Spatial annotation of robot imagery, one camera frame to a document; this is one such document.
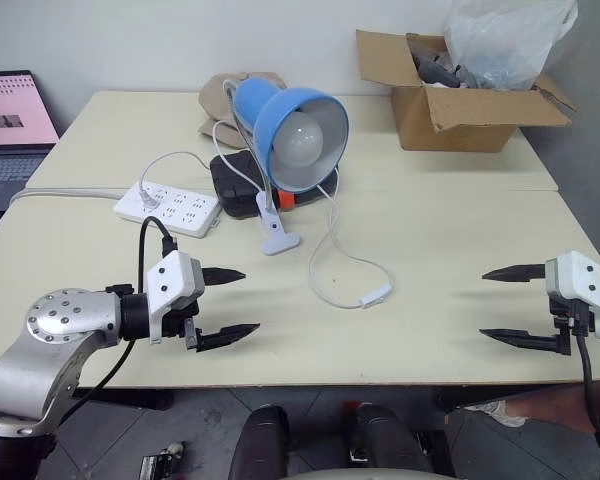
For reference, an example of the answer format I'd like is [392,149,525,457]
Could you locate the white power strip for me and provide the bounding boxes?
[113,181,222,239]

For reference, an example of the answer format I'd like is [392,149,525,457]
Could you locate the white inline cord switch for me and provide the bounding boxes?
[358,281,396,309]

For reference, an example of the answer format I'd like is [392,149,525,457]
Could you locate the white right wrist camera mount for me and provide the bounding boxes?
[544,250,600,340]

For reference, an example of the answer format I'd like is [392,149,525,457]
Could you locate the dark grey crumpled object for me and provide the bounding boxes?
[408,33,477,89]

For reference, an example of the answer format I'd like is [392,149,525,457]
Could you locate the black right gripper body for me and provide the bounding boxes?
[548,293,596,339]

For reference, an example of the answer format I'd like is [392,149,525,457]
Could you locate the blue clip-on desk lamp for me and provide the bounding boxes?
[222,74,351,257]

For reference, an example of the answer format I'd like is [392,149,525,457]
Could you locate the white lamp power cord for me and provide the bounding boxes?
[138,119,396,311]

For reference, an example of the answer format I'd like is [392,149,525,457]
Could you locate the black box with orange part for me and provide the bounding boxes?
[209,151,340,221]

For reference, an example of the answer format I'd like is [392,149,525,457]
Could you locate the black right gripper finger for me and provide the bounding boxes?
[482,263,549,285]
[478,327,573,356]

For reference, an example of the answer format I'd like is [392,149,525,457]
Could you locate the white light bulb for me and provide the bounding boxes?
[271,111,324,169]

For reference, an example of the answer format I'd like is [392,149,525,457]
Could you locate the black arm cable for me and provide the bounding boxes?
[44,215,181,432]
[573,319,600,435]

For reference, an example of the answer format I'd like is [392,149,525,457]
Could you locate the open grey laptop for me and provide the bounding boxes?
[0,69,62,214]

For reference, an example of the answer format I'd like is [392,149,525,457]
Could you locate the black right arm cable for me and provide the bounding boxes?
[573,319,600,435]

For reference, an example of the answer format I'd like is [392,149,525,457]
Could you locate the beige crumpled cloth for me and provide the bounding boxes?
[196,71,288,151]

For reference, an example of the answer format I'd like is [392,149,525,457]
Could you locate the dark rounded shape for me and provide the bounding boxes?
[228,404,290,480]
[346,401,435,475]

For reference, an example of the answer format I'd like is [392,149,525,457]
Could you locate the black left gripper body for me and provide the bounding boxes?
[160,299,202,352]

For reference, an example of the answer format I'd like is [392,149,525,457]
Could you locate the white sneaker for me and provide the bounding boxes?
[461,397,527,429]

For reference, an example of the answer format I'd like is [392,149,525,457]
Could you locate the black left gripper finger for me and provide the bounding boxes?
[201,267,247,288]
[195,323,261,354]

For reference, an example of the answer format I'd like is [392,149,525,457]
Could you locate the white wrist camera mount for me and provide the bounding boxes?
[544,250,600,340]
[146,251,206,345]

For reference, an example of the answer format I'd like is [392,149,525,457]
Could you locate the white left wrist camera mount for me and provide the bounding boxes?
[146,251,206,345]

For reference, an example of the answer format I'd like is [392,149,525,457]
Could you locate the clear plastic bag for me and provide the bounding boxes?
[441,0,579,92]

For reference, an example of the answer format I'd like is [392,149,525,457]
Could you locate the brown cardboard box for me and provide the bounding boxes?
[355,28,577,153]

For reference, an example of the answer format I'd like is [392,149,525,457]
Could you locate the grey power strip cable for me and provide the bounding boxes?
[8,186,132,207]

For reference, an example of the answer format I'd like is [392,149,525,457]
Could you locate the bare person leg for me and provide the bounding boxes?
[499,383,600,434]

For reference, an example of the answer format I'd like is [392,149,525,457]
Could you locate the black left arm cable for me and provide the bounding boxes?
[44,215,181,432]

